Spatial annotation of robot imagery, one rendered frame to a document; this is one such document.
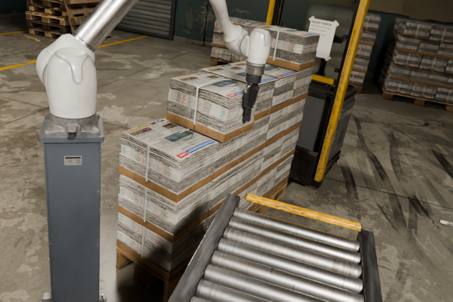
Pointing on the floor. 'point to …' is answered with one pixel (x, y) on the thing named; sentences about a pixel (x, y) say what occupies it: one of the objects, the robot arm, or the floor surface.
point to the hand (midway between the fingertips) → (247, 114)
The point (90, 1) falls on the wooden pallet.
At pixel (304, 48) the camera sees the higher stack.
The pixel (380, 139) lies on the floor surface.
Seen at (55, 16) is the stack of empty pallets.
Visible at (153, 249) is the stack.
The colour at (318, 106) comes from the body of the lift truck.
